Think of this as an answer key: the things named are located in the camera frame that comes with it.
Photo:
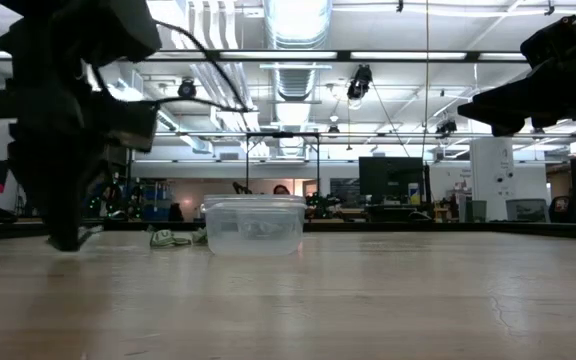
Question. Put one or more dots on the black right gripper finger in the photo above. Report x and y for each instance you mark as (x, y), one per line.
(513, 102)
(505, 128)

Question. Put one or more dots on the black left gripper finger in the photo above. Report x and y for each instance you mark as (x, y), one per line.
(38, 175)
(80, 175)

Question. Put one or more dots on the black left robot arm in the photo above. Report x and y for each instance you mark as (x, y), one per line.
(93, 30)

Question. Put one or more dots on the grey bin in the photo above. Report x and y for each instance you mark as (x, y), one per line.
(526, 210)

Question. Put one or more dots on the black ceiling spotlight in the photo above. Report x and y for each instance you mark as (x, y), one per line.
(446, 127)
(187, 88)

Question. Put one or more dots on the blue storage bins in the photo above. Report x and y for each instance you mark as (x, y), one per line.
(155, 200)

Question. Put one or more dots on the round clear plastic container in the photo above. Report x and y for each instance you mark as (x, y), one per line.
(218, 220)

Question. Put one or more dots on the rectangular clear plastic container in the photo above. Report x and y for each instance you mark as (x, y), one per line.
(228, 245)

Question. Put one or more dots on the person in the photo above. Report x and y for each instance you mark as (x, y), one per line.
(281, 189)

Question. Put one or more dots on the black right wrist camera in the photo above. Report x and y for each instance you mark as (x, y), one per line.
(548, 42)

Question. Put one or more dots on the black overhead camera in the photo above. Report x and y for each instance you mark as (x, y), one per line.
(359, 82)

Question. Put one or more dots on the black background rig frame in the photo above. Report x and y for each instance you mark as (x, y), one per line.
(282, 134)

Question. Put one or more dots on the silver ventilation duct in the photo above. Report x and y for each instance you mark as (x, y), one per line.
(295, 25)

